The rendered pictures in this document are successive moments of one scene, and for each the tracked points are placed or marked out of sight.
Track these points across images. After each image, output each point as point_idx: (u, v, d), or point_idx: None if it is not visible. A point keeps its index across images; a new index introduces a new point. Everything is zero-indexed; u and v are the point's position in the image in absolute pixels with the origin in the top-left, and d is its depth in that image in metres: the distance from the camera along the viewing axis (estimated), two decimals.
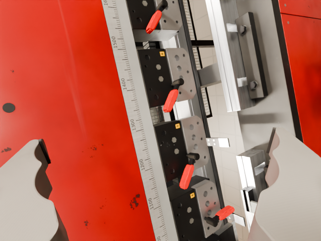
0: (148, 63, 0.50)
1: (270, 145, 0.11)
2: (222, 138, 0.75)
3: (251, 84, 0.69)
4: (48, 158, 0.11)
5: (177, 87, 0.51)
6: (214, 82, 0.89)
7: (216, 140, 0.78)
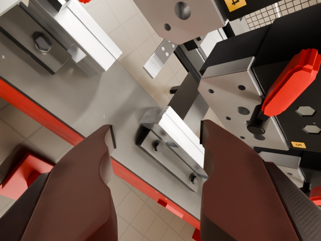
0: None
1: (201, 137, 0.12)
2: (158, 71, 0.44)
3: (160, 147, 0.55)
4: (114, 144, 0.12)
5: (304, 193, 0.30)
6: (189, 107, 0.69)
7: (163, 58, 0.44)
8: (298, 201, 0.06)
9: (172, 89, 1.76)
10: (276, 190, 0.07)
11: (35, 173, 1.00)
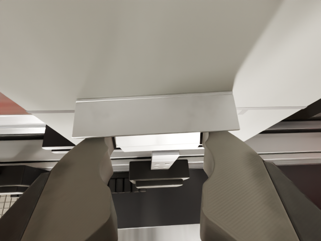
0: None
1: (201, 137, 0.12)
2: None
3: None
4: (114, 144, 0.12)
5: None
6: None
7: None
8: (298, 201, 0.06)
9: None
10: (276, 190, 0.07)
11: None
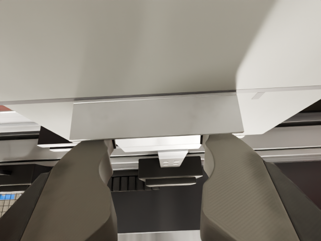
0: None
1: (201, 137, 0.12)
2: None
3: None
4: (114, 144, 0.12)
5: None
6: None
7: None
8: (298, 201, 0.06)
9: None
10: (277, 190, 0.07)
11: None
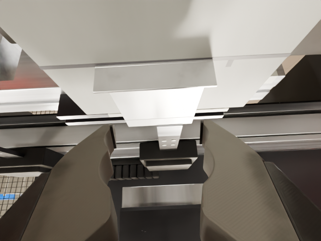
0: None
1: (201, 137, 0.12)
2: None
3: None
4: (114, 144, 0.12)
5: None
6: None
7: None
8: (298, 201, 0.06)
9: None
10: (276, 190, 0.07)
11: None
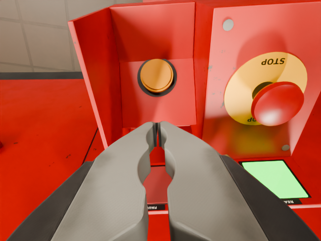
0: None
1: (160, 139, 0.12)
2: None
3: None
4: (155, 142, 0.12)
5: None
6: None
7: None
8: (252, 187, 0.07)
9: None
10: (234, 180, 0.07)
11: None
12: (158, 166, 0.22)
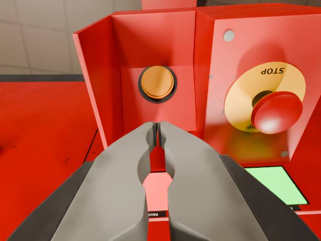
0: None
1: (160, 139, 0.12)
2: None
3: None
4: (155, 142, 0.12)
5: None
6: None
7: None
8: (252, 187, 0.07)
9: None
10: (234, 180, 0.07)
11: None
12: (159, 172, 0.22)
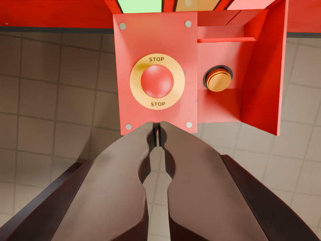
0: None
1: (160, 139, 0.12)
2: None
3: None
4: (155, 142, 0.12)
5: None
6: None
7: None
8: (252, 187, 0.07)
9: None
10: (234, 180, 0.07)
11: None
12: None
